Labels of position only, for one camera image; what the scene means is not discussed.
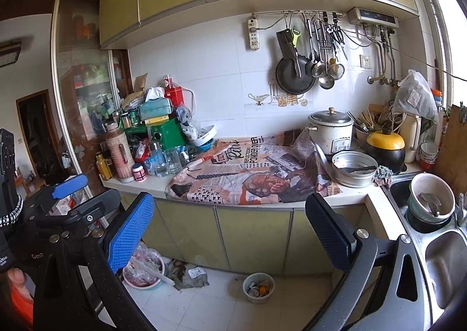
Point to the white floor bin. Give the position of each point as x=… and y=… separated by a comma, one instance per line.
x=259, y=300

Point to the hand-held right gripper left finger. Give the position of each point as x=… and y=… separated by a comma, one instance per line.
x=129, y=228

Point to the metal hanging rail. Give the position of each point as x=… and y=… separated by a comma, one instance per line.
x=292, y=12

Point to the clear bottle with metal cap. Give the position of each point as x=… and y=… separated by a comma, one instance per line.
x=157, y=165

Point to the black pot with yellow lid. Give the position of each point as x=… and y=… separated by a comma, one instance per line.
x=385, y=141

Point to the pink thermos flask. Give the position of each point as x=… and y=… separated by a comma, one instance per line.
x=122, y=159

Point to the clear plastic bag of packets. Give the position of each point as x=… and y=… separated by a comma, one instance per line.
x=188, y=126

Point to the white jug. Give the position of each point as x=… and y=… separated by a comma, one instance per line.
x=410, y=141

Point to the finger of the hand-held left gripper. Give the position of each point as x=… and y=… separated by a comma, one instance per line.
x=96, y=207
x=69, y=185

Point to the cleaver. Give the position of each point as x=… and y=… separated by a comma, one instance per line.
x=286, y=42

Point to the green box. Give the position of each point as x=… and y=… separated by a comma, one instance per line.
x=171, y=133

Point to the black frying pan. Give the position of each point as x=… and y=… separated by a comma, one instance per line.
x=292, y=79

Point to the wooden cutting board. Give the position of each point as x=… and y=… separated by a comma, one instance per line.
x=454, y=148

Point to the glass display cabinet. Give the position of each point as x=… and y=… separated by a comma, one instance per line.
x=84, y=79

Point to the white water heater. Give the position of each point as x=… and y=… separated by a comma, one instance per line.
x=372, y=17

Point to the flat yellow box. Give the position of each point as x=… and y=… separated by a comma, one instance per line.
x=155, y=120

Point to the metal skimmer ladle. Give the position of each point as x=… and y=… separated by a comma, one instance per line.
x=318, y=68

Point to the window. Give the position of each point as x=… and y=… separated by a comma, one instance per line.
x=452, y=24

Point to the metal basin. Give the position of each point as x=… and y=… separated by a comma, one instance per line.
x=352, y=177

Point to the white plastic basket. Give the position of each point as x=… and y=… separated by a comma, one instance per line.
x=206, y=133

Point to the newspaper print cloth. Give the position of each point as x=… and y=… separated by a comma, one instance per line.
x=226, y=174

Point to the metal soup ladle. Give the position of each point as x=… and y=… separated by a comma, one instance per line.
x=326, y=81

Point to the grey plastic bag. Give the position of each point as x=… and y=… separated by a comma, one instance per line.
x=193, y=276

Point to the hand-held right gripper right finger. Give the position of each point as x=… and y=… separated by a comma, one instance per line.
x=326, y=225

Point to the pink basin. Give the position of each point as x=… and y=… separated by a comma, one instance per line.
x=142, y=269

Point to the metal pot lid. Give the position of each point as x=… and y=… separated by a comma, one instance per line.
x=323, y=161

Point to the yellow-green peeler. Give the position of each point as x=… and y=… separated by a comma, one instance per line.
x=295, y=39

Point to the translucent plastic bag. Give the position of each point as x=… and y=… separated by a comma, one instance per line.
x=416, y=97

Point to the red container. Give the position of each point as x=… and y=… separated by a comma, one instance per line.
x=175, y=95

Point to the teal tissue box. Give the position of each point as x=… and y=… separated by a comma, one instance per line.
x=155, y=108

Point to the steel sink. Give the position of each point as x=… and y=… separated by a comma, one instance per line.
x=445, y=261

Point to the grey dish rag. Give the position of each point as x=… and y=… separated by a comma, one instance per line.
x=383, y=174

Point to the white wall socket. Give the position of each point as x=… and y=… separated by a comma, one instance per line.
x=365, y=60

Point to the white rice cooker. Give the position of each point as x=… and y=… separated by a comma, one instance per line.
x=328, y=137

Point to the brown cardboard pieces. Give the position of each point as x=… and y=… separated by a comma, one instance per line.
x=140, y=82

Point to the kitchen scissors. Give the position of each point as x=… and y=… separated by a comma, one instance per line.
x=337, y=37

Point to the stack of small bowls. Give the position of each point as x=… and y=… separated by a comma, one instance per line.
x=428, y=155

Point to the glass tumbler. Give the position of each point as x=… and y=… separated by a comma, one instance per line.
x=172, y=163

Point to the person's left hand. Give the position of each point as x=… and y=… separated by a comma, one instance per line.
x=16, y=277

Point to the blue plastic basket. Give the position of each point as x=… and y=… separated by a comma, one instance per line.
x=207, y=145

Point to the white power strip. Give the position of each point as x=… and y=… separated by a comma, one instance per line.
x=254, y=39

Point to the white jar with red label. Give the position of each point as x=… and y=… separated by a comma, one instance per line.
x=139, y=174

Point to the wall faucet pipes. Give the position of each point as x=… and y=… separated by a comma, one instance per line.
x=383, y=79

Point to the chopstick holder with utensils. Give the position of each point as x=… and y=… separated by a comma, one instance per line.
x=363, y=132

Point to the yellow bottle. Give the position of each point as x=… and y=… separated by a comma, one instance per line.
x=104, y=168

